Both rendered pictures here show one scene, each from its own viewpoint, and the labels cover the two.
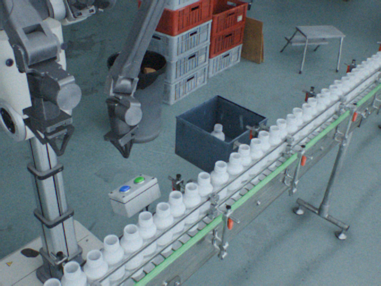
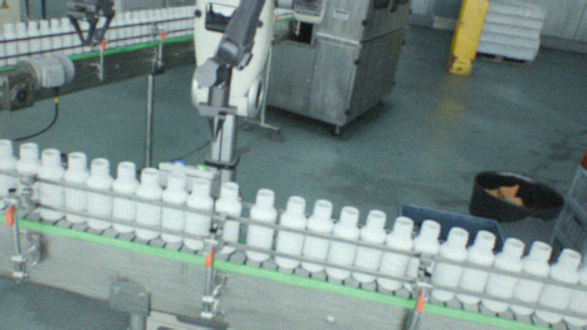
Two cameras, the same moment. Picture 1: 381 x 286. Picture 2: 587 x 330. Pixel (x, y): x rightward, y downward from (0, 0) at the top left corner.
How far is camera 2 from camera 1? 1.15 m
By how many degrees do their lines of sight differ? 49
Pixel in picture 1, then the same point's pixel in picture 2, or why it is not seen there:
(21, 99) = (200, 57)
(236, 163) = (290, 209)
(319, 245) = not seen: outside the picture
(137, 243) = (96, 180)
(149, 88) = (506, 227)
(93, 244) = not seen: hidden behind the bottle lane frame
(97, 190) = not seen: hidden behind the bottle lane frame
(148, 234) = (116, 185)
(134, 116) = (205, 76)
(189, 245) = (167, 255)
